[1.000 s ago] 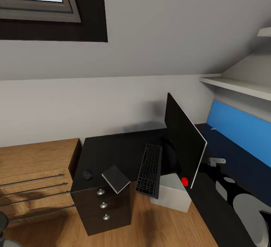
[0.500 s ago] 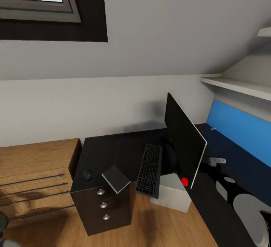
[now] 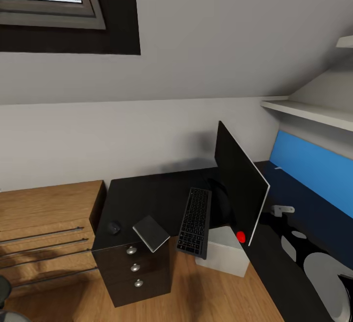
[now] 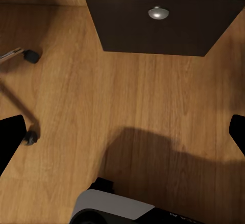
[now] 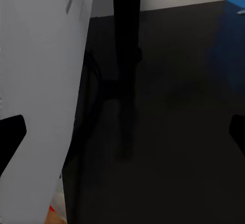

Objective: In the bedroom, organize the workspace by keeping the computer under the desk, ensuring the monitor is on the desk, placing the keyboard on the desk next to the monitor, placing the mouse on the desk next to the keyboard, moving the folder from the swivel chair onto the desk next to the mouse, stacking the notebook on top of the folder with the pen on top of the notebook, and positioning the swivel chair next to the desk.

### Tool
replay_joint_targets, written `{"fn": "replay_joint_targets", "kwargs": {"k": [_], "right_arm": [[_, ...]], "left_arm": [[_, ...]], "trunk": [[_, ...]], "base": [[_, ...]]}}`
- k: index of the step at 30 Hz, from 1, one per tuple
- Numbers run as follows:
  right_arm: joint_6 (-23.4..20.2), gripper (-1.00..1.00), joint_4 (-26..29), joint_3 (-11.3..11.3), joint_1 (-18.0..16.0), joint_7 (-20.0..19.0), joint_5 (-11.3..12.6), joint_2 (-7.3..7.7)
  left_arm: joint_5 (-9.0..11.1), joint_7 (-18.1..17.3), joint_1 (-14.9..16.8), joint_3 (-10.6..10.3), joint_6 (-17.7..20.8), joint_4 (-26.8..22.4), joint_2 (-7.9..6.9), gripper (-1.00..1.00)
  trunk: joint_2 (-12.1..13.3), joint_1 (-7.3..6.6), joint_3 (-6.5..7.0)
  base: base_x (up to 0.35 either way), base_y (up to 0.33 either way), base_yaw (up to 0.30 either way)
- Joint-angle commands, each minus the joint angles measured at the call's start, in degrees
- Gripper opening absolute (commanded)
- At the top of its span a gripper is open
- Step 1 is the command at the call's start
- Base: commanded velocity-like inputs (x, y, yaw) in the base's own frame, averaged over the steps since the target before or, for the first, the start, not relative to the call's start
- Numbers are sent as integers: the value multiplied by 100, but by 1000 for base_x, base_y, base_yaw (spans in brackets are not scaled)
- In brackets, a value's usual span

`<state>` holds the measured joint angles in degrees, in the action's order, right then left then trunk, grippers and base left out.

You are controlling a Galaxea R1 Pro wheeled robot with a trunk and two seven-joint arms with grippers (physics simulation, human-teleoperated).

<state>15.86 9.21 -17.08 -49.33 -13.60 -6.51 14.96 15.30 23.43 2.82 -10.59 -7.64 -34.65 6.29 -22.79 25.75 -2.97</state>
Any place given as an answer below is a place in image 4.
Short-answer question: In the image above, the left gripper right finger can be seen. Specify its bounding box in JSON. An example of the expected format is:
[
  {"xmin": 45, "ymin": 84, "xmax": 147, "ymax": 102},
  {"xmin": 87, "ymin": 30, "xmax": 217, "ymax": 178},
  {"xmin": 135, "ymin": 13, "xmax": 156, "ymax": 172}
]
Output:
[{"xmin": 229, "ymin": 114, "xmax": 245, "ymax": 156}]

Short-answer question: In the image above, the swivel chair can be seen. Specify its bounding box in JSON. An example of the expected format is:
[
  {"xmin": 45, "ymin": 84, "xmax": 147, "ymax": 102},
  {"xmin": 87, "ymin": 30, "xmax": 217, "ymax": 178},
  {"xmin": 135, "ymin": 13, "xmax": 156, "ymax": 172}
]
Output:
[{"xmin": 0, "ymin": 47, "xmax": 39, "ymax": 146}]

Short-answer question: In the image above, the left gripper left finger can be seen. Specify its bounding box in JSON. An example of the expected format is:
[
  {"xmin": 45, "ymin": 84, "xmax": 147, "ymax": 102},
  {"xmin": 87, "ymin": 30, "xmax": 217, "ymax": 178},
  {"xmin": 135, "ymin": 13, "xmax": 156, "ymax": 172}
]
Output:
[{"xmin": 0, "ymin": 115, "xmax": 27, "ymax": 176}]

